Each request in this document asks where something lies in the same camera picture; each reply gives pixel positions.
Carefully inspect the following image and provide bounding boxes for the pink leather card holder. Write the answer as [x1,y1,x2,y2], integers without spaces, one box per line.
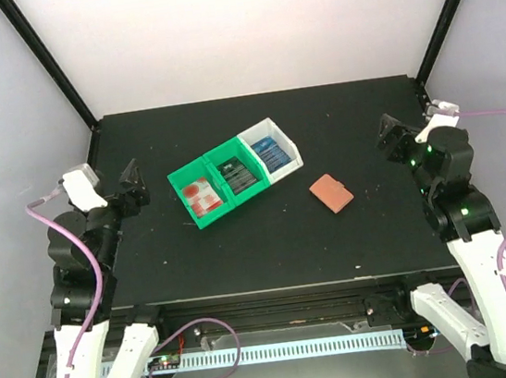
[309,174,354,213]

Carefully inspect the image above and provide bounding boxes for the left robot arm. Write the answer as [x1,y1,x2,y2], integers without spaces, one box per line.
[25,160,174,378]

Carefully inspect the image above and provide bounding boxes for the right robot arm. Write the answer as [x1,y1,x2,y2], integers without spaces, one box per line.
[377,101,506,378]

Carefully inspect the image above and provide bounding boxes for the red credit card stack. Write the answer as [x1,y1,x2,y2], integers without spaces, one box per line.
[181,177,224,218]

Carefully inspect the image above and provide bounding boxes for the green bin with red cards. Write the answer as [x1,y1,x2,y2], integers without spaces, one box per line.
[167,156,236,229]

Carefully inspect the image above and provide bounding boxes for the green bin with black cards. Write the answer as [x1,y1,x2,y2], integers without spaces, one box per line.
[204,136,270,206]

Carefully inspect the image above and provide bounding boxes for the black credit card stack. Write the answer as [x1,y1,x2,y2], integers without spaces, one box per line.
[216,156,260,196]

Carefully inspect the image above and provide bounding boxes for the white bin with blue cards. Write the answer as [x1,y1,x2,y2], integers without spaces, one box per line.
[238,118,303,185]

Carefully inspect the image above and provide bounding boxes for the blue credit card stack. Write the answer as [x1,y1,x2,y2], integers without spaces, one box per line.
[251,136,291,174]

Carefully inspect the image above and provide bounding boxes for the left circuit board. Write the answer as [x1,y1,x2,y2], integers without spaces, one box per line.
[147,354,181,374]

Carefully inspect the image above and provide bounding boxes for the circuit board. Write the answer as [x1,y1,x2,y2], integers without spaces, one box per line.
[402,324,441,343]
[147,354,181,374]

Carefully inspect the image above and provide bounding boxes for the right circuit board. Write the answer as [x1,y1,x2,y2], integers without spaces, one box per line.
[402,324,441,343]

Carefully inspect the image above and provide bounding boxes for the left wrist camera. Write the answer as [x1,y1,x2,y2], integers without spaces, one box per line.
[61,164,107,213]

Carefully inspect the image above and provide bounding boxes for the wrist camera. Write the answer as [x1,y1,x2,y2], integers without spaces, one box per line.
[61,164,107,213]
[414,100,460,144]

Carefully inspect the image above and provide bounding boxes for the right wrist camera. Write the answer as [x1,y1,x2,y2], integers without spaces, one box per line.
[414,100,460,144]

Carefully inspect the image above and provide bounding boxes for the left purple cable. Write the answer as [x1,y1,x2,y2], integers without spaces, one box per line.
[23,183,117,378]

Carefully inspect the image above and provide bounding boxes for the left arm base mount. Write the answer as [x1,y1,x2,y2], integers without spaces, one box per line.
[110,305,193,359]

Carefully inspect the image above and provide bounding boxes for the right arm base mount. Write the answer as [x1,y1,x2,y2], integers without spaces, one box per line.
[363,288,414,326]

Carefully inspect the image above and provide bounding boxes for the white slotted cable duct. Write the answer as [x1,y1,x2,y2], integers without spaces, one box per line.
[142,329,407,376]

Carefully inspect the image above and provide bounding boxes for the right black frame post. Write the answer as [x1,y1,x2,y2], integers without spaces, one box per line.
[415,0,462,87]

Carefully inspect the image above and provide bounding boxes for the black frame post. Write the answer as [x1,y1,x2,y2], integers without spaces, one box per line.
[0,0,98,131]
[415,0,462,87]

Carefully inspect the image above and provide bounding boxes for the left black frame post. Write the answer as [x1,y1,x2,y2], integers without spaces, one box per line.
[0,0,98,131]

